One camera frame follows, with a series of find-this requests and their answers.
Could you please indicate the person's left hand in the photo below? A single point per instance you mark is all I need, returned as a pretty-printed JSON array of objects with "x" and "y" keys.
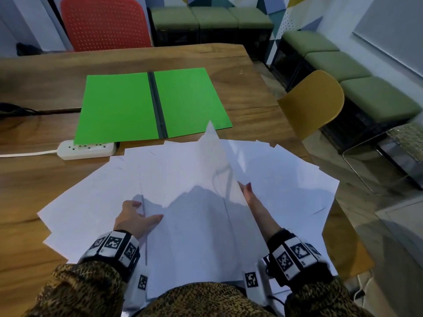
[{"x": 132, "y": 221}]

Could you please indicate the person's right hand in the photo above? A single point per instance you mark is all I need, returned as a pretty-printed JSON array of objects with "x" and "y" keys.
[{"x": 261, "y": 212}]

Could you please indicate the person's left thumb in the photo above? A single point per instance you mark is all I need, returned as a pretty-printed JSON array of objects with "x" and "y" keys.
[{"x": 153, "y": 220}]

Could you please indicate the person's right fingers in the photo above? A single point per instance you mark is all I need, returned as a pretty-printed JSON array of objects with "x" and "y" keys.
[{"x": 248, "y": 193}]

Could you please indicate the large white paper sheet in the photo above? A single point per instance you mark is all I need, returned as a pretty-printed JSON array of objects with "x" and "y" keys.
[{"x": 198, "y": 227}]

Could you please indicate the person's right forearm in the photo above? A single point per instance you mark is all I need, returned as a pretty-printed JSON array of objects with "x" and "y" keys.
[{"x": 317, "y": 298}]

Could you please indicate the person's left forearm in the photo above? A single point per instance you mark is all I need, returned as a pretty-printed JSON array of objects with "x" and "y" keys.
[{"x": 82, "y": 290}]

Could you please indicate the pile of white papers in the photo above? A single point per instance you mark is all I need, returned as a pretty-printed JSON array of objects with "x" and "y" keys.
[{"x": 290, "y": 181}]

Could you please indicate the black marker-tagged left wrist band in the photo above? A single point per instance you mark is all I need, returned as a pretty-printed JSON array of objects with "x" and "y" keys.
[{"x": 114, "y": 249}]

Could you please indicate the black marker-tagged wrist band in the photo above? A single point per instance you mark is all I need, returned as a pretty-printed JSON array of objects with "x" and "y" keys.
[
  {"x": 294, "y": 255},
  {"x": 114, "y": 249}
]

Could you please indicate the black marker-tagged right wrist band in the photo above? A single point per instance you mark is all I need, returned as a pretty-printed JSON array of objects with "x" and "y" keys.
[{"x": 294, "y": 255}]

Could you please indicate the person's leopard-print top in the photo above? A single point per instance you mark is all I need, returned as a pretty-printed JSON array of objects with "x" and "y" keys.
[{"x": 205, "y": 300}]

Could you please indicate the white power strip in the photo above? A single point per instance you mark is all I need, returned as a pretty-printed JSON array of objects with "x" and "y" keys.
[{"x": 86, "y": 150}]

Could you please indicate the yellow plastic chair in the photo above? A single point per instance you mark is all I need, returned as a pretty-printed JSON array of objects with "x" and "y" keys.
[{"x": 310, "y": 102}]

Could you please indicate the green folder with black spine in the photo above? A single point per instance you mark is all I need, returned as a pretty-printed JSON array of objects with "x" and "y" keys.
[{"x": 115, "y": 107}]

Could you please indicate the green cushioned stool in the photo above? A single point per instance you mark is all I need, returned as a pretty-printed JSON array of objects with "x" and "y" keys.
[
  {"x": 307, "y": 41},
  {"x": 214, "y": 18},
  {"x": 337, "y": 64},
  {"x": 173, "y": 19},
  {"x": 380, "y": 97},
  {"x": 252, "y": 21}
]

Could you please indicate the red perforated plastic chair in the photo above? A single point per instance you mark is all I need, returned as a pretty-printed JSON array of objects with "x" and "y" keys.
[{"x": 102, "y": 23}]

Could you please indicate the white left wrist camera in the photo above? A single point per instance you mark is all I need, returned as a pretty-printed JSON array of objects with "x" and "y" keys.
[{"x": 138, "y": 287}]

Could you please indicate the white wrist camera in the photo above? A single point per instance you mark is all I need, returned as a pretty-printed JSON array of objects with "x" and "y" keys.
[
  {"x": 254, "y": 282},
  {"x": 138, "y": 287}
]

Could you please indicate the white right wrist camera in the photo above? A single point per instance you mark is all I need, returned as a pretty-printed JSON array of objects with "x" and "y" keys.
[{"x": 254, "y": 282}]

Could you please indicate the glass table with metal frame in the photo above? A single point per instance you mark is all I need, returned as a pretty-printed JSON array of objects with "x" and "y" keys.
[{"x": 396, "y": 151}]

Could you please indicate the grey wall board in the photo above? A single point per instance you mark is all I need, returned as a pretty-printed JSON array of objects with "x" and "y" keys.
[{"x": 393, "y": 29}]

